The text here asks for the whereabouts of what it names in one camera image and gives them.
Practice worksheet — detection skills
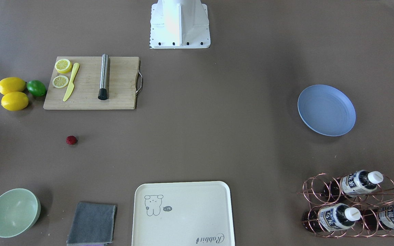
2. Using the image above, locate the red strawberry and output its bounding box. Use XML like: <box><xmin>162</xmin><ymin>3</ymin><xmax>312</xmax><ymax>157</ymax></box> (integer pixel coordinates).
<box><xmin>66</xmin><ymin>135</ymin><xmax>78</xmax><ymax>145</ymax></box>

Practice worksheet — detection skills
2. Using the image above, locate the blue plate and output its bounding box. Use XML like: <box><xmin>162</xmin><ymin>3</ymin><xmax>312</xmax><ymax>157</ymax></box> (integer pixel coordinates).
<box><xmin>297</xmin><ymin>84</ymin><xmax>356</xmax><ymax>137</ymax></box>

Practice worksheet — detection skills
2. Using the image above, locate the wooden cutting board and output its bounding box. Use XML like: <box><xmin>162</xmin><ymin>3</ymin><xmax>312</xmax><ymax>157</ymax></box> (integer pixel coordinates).
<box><xmin>43</xmin><ymin>56</ymin><xmax>141</xmax><ymax>110</ymax></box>

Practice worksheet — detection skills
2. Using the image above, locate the cream rabbit tray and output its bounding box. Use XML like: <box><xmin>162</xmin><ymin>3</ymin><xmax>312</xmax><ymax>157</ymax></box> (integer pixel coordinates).
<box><xmin>132</xmin><ymin>181</ymin><xmax>236</xmax><ymax>246</ymax></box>

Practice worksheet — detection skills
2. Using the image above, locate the steel muddler black tip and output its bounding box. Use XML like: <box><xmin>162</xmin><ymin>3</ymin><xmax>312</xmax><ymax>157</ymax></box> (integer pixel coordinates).
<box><xmin>97</xmin><ymin>53</ymin><xmax>110</xmax><ymax>100</ymax></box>

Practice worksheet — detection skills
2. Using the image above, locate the yellow plastic knife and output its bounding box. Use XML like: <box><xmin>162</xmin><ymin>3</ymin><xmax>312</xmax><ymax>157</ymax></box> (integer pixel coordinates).
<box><xmin>63</xmin><ymin>63</ymin><xmax>80</xmax><ymax>101</ymax></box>

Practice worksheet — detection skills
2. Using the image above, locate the lower lemon slice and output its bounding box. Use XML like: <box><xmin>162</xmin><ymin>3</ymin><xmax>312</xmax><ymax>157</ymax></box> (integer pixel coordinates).
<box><xmin>52</xmin><ymin>75</ymin><xmax>69</xmax><ymax>88</ymax></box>

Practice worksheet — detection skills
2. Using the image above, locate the lemon slice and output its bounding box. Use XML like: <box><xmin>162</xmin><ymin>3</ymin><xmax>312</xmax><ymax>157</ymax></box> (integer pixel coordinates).
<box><xmin>52</xmin><ymin>75</ymin><xmax>69</xmax><ymax>88</ymax></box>
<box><xmin>54</xmin><ymin>58</ymin><xmax>72</xmax><ymax>74</ymax></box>

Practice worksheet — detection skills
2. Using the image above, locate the grey folded cloth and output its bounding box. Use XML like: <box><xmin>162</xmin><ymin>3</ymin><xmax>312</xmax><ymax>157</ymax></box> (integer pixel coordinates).
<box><xmin>67</xmin><ymin>202</ymin><xmax>116</xmax><ymax>246</ymax></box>

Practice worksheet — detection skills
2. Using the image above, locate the upper lemon slice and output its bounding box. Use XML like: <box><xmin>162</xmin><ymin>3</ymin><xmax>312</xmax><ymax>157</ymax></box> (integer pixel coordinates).
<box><xmin>54</xmin><ymin>58</ymin><xmax>72</xmax><ymax>74</ymax></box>

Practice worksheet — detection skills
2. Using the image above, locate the green lime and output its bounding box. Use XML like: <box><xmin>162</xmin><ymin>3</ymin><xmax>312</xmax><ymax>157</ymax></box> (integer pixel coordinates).
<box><xmin>26</xmin><ymin>80</ymin><xmax>47</xmax><ymax>97</ymax></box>

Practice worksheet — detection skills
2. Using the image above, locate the lower drink bottle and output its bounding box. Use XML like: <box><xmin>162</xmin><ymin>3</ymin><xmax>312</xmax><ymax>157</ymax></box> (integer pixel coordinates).
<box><xmin>361</xmin><ymin>205</ymin><xmax>394</xmax><ymax>231</ymax></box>
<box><xmin>302</xmin><ymin>203</ymin><xmax>361</xmax><ymax>233</ymax></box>

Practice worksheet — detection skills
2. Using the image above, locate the upper dark drink bottle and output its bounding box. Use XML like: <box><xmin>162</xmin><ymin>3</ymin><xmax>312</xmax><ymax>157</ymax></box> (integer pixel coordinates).
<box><xmin>321</xmin><ymin>170</ymin><xmax>384</xmax><ymax>203</ymax></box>

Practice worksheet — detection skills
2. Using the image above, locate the lower yellow lemon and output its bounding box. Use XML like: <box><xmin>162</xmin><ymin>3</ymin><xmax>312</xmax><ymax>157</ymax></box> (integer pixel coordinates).
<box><xmin>1</xmin><ymin>92</ymin><xmax>29</xmax><ymax>111</ymax></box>

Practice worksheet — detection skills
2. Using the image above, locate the yellow lemon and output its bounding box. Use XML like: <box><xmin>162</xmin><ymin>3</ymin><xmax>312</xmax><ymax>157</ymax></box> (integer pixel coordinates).
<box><xmin>0</xmin><ymin>77</ymin><xmax>26</xmax><ymax>95</ymax></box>
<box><xmin>1</xmin><ymin>92</ymin><xmax>29</xmax><ymax>111</ymax></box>

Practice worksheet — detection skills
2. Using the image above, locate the upper yellow lemon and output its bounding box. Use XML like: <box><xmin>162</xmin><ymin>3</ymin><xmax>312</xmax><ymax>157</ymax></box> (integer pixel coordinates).
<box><xmin>0</xmin><ymin>77</ymin><xmax>26</xmax><ymax>95</ymax></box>

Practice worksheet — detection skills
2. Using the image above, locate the light green bowl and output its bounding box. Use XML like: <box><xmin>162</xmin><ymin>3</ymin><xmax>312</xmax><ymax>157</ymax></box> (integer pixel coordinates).
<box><xmin>0</xmin><ymin>188</ymin><xmax>41</xmax><ymax>238</ymax></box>

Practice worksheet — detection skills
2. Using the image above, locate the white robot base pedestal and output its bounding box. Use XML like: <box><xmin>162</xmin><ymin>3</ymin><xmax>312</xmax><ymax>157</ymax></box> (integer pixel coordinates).
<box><xmin>149</xmin><ymin>0</ymin><xmax>211</xmax><ymax>49</ymax></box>

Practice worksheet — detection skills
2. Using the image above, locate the copper wire bottle rack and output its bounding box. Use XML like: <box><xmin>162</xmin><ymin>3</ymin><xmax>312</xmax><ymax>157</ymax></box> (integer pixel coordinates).
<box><xmin>301</xmin><ymin>173</ymin><xmax>394</xmax><ymax>238</ymax></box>

